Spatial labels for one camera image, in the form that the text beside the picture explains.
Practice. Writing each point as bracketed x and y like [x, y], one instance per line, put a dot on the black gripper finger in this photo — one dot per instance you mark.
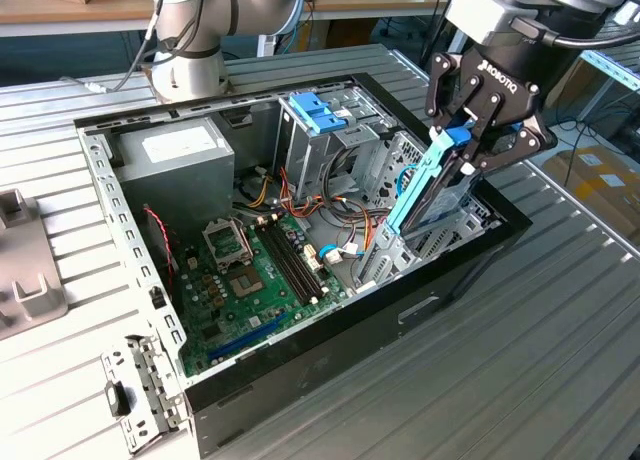
[540, 140]
[436, 95]

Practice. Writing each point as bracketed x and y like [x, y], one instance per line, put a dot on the hard disk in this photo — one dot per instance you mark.
[414, 190]

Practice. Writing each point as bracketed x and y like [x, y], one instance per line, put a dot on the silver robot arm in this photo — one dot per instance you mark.
[190, 25]

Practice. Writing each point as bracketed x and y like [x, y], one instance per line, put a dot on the silver disk bay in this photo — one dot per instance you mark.
[385, 265]

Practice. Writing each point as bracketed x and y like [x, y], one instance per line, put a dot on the black tripod stand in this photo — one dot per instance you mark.
[436, 30]

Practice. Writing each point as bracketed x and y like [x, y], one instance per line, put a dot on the cardboard box white labels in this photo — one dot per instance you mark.
[600, 195]

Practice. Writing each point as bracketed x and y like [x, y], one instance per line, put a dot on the blue plastic drive latch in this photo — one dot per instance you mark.
[310, 107]

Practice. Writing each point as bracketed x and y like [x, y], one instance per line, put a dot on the silver optical drive cage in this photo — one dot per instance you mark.
[307, 180]

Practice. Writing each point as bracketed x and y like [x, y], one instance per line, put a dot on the white board connector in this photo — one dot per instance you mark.
[311, 260]

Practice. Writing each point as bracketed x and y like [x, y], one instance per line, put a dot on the black RAM slot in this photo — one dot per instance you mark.
[287, 262]
[281, 262]
[292, 262]
[298, 262]

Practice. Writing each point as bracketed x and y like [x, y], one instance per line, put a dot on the green motherboard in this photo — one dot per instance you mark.
[277, 310]

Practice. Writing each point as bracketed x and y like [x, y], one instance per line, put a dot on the CPU socket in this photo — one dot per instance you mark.
[245, 283]

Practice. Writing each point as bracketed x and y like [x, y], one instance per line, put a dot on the grey power supply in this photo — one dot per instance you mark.
[175, 180]

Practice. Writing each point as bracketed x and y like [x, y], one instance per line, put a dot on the black PC case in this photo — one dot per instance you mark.
[350, 360]

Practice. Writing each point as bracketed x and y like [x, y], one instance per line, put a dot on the blue expansion slot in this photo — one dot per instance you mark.
[247, 337]

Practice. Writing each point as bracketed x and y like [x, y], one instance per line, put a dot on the grey part rack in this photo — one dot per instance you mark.
[22, 260]

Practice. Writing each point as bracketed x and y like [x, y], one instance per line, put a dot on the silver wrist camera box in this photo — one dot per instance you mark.
[480, 15]

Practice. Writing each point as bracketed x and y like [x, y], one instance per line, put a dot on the wooden desk white frame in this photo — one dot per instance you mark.
[380, 5]

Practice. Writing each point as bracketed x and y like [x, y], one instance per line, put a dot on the silver slot cover bracket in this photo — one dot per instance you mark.
[150, 375]

